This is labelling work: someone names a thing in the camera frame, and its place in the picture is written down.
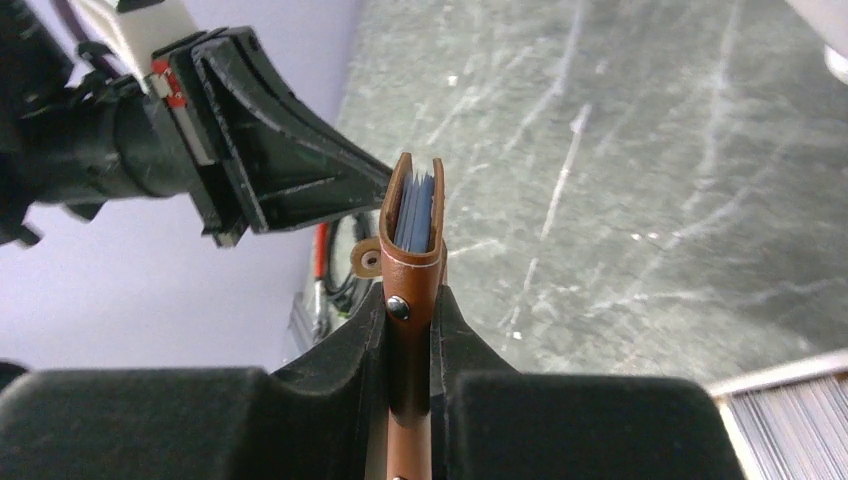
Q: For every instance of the brown leather card holder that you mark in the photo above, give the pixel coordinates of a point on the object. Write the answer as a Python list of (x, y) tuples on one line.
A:
[(409, 254)]

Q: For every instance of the white PVC pipe frame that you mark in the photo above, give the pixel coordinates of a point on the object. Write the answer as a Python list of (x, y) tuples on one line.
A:
[(828, 18)]

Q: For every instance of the white rectangular plastic tray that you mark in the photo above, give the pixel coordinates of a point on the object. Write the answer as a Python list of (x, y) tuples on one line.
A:
[(788, 421)]

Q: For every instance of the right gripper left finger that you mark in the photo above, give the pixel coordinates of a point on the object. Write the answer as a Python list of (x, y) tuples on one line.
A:
[(336, 407)]

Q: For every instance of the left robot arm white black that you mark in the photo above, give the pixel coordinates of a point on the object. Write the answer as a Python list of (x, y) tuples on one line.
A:
[(84, 145)]

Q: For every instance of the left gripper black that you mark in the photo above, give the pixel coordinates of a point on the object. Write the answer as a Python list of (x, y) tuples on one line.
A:
[(258, 156)]

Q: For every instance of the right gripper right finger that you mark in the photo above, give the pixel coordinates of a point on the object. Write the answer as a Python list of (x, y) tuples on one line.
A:
[(474, 401)]

